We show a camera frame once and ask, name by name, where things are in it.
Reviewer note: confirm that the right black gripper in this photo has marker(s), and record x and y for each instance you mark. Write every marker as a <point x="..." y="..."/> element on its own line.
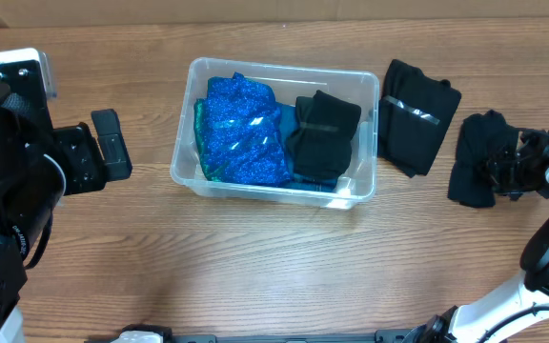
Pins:
<point x="502" y="188"/>

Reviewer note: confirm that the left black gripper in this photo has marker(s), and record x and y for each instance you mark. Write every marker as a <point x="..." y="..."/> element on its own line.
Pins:
<point x="81" y="157"/>

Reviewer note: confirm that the large black garment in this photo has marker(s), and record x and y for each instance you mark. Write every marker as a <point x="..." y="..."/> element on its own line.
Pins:
<point x="414" y="114"/>

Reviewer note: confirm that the blue sequin fabric bundle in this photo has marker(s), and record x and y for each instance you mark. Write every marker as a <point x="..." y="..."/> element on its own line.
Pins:
<point x="237" y="135"/>

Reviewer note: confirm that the blue denim jeans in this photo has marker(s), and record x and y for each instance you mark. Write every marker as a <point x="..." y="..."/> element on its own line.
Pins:
<point x="287" y="125"/>

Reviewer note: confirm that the black garment front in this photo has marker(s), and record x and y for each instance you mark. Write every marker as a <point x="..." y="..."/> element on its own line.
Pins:
<point x="321" y="146"/>

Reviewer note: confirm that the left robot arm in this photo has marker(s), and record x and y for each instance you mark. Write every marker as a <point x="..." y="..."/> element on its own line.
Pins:
<point x="40" y="164"/>

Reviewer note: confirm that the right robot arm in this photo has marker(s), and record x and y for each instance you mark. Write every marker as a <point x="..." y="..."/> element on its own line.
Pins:
<point x="515" y="305"/>

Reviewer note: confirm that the clear plastic storage bin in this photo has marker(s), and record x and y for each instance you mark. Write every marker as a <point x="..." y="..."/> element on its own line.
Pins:
<point x="358" y="184"/>

